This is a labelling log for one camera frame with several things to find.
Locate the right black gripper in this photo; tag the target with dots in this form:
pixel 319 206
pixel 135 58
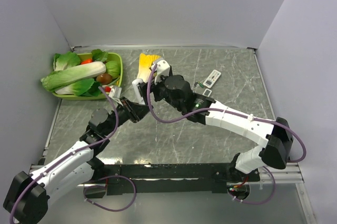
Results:
pixel 154 88

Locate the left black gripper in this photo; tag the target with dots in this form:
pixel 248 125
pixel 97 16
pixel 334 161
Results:
pixel 134 110

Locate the grey white remote control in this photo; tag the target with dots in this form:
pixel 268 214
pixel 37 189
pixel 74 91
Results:
pixel 136 84

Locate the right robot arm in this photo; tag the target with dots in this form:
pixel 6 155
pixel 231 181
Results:
pixel 272 137

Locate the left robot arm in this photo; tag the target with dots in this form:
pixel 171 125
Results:
pixel 31 194

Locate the white remote with screen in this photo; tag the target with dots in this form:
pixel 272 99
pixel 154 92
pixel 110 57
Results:
pixel 212 79

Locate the yellow cabbage toy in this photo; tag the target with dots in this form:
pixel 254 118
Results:
pixel 144 65

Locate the brown mushroom toy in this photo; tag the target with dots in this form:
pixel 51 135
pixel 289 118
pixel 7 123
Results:
pixel 104 79

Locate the round green lettuce toy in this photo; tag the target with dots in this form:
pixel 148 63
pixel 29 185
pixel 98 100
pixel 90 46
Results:
pixel 113 68

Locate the bok choy toy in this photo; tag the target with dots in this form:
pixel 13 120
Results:
pixel 86 87

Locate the green plastic basket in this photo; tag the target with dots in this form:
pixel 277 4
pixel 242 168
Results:
pixel 97 56

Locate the red tomato toy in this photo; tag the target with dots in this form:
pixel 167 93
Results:
pixel 86 61

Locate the long napa cabbage toy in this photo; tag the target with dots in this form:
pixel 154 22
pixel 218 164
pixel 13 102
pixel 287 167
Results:
pixel 58 79

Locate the green leaf toy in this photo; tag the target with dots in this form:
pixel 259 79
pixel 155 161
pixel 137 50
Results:
pixel 64 61

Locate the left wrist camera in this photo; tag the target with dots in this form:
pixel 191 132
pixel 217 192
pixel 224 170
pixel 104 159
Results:
pixel 114 92

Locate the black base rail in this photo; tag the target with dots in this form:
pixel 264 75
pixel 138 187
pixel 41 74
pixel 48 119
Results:
pixel 156 178

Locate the aluminium frame rail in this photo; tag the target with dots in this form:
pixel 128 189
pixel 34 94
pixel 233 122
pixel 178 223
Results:
pixel 290 175

